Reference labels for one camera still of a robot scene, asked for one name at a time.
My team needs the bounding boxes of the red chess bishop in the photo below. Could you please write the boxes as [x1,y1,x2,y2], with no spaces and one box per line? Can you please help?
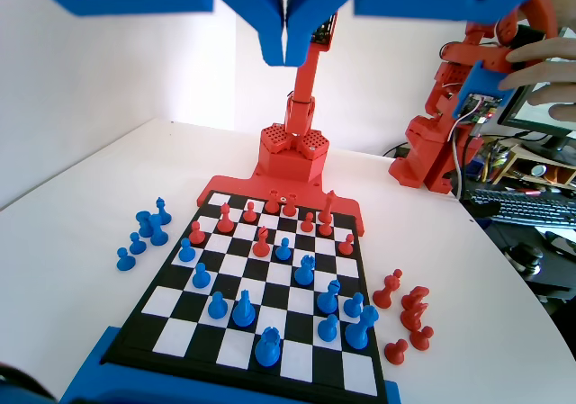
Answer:
[216,202,236,235]
[252,226,272,258]

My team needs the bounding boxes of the tall pointed blue chess piece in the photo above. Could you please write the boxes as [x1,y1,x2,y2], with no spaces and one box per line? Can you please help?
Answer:
[231,288,258,329]

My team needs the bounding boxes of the red leader robot arm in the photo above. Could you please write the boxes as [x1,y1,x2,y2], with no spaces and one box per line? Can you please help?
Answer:
[389,0,559,194]

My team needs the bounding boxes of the circuit board with lights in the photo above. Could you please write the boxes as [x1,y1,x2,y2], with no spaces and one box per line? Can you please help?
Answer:
[457,92,504,125]

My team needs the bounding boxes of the blue base plate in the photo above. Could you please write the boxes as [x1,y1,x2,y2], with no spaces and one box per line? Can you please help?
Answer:
[58,325,401,404]

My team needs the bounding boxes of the person's hand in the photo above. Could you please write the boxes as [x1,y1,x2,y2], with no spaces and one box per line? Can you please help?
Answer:
[499,0,576,122]

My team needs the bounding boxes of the black computer monitor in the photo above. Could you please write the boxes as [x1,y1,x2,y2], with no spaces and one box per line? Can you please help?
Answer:
[497,25,576,154]

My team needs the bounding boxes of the wooden desk shelf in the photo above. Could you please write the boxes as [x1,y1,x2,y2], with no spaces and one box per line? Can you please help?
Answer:
[490,139,576,190]

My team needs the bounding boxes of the red chess knight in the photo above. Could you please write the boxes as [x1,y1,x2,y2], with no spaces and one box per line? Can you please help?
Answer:
[399,302,429,332]
[400,285,431,312]

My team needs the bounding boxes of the black keyboard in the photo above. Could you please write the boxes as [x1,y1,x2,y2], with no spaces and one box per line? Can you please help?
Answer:
[463,186,576,232]

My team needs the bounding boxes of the white cable bundle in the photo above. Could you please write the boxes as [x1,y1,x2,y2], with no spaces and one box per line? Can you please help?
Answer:
[447,106,478,201]

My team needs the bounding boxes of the crowned blue chess piece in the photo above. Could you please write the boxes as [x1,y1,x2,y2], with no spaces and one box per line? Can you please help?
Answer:
[293,254,316,288]

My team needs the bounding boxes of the dark rounded object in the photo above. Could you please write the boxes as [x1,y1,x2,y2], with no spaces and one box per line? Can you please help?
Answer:
[0,362,60,404]

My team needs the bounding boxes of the black cable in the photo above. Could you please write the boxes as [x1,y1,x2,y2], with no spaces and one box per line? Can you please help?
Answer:
[382,141,411,158]

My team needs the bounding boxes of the black and white chessboard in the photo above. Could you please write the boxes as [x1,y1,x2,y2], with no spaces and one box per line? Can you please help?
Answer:
[103,190,391,399]

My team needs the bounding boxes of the red chess pieces on board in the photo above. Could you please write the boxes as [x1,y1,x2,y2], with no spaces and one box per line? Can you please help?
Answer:
[195,174,366,238]

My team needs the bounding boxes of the black round desk gadget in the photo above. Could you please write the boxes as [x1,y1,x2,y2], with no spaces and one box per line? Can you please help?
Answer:
[503,240,546,280]

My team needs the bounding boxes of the crowned red chess piece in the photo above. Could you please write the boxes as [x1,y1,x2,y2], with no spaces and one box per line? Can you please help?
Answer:
[372,268,403,310]

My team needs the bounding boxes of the dark circuit board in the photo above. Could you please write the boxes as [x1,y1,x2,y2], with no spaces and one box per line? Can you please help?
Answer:
[309,11,339,46]

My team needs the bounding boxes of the large blue chess queen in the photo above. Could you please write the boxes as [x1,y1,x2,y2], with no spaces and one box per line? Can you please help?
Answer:
[345,304,381,351]

